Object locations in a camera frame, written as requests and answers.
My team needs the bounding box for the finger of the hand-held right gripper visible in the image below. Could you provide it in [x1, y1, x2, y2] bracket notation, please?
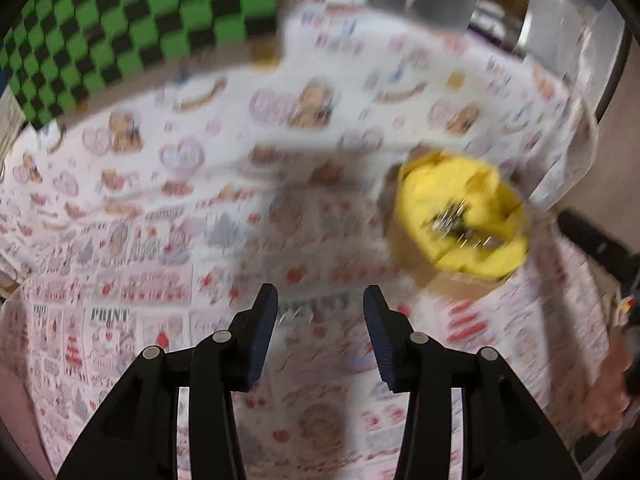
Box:
[556, 208, 640, 287]

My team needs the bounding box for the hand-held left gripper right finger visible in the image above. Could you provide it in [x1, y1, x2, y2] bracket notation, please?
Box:
[363, 284, 584, 480]

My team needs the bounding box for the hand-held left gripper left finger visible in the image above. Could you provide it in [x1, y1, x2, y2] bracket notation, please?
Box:
[57, 283, 279, 480]

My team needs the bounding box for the small silver jewelry piece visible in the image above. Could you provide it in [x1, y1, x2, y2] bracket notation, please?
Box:
[279, 307, 315, 326]

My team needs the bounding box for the silver chain jewelry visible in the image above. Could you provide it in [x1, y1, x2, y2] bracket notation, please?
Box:
[422, 199, 501, 251]

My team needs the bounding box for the person's right hand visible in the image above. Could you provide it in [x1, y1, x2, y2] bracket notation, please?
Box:
[582, 330, 640, 437]

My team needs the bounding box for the bear printed cloth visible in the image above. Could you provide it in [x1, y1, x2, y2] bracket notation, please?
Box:
[0, 0, 613, 480]

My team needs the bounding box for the yellow cloth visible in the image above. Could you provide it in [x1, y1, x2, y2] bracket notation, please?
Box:
[397, 154, 530, 282]

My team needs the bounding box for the green black checkered cloth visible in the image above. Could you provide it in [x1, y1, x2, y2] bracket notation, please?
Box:
[0, 0, 281, 131]

